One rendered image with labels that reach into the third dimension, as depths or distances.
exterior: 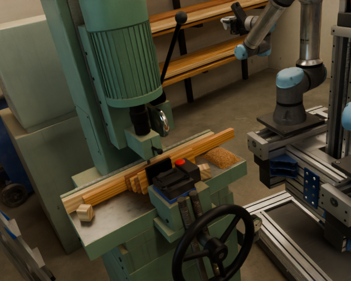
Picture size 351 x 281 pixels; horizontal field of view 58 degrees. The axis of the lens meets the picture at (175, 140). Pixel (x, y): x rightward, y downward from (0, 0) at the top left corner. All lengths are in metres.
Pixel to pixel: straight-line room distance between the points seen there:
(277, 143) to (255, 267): 0.77
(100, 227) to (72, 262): 1.30
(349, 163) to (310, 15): 0.64
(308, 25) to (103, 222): 1.15
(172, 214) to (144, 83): 0.38
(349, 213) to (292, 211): 0.82
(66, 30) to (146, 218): 0.63
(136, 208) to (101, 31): 0.52
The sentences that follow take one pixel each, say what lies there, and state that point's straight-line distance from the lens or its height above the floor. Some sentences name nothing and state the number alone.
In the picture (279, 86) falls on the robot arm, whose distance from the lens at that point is 1.52.
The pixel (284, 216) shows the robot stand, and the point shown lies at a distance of 1.96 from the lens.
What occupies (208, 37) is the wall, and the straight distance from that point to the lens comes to 4.24.
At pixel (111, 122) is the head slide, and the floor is 1.11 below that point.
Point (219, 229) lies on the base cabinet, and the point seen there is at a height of 0.67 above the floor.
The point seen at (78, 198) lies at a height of 0.94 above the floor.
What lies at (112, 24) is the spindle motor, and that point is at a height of 1.43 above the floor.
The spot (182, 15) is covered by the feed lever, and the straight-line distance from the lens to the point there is 0.91.
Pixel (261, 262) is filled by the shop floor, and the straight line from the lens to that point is 2.00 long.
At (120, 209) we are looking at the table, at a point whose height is 0.90.
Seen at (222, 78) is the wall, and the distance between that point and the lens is 4.49.
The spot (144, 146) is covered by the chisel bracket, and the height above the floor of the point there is 1.05.
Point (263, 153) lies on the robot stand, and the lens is 1.52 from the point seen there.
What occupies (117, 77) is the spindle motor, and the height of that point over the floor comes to 1.29.
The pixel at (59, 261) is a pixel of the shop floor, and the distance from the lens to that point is 2.33.
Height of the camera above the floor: 1.52
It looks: 28 degrees down
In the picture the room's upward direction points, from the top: 10 degrees counter-clockwise
